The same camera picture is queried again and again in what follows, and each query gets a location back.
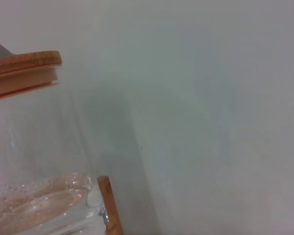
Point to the wooden dispenser stand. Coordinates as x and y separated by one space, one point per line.
110 208

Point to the glass water dispenser jar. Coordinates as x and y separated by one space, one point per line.
39 156

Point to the wooden jar lid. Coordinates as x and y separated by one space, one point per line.
24 73

